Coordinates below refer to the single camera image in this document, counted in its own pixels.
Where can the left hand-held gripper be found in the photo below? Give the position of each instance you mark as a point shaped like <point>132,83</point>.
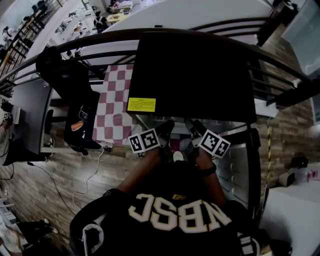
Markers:
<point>147,140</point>

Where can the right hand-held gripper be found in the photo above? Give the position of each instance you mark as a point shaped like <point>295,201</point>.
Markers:
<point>212,143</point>

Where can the black mini fridge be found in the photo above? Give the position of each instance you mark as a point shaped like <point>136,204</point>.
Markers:
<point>190,75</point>

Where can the person's left forearm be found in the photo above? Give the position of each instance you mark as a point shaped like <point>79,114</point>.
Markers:
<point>140,170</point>

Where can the person's right forearm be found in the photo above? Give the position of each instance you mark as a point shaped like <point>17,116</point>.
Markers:
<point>215,187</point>

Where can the black wristband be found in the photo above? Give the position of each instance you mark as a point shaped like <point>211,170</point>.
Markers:
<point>209,171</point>

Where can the person's white shoe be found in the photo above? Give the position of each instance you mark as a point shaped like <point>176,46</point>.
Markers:
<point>178,156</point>

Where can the person's black lettered jersey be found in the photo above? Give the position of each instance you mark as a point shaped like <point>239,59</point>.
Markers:
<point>162,185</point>

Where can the red white checkered tablecloth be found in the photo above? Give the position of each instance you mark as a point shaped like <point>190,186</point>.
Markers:
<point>115,100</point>

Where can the yellow black striped tape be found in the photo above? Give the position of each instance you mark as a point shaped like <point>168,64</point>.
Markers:
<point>269,155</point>

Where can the black phone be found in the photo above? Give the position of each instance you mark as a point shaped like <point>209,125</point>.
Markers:
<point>83,115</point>

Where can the orange item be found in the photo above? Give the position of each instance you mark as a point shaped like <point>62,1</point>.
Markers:
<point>76,125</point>

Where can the small black bag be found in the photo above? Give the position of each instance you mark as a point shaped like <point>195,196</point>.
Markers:
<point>298,162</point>

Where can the white plastic bag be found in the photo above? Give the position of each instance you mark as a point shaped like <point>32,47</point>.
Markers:
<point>300,176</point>

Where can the white table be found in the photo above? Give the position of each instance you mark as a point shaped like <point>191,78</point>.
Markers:
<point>295,212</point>

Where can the black mesh office chair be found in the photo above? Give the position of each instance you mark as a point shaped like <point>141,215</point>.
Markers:
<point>62,72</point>

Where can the black curved metal railing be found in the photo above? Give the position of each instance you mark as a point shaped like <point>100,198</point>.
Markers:
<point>100,38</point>

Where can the grey desk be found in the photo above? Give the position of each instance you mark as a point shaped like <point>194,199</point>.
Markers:
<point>30,105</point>

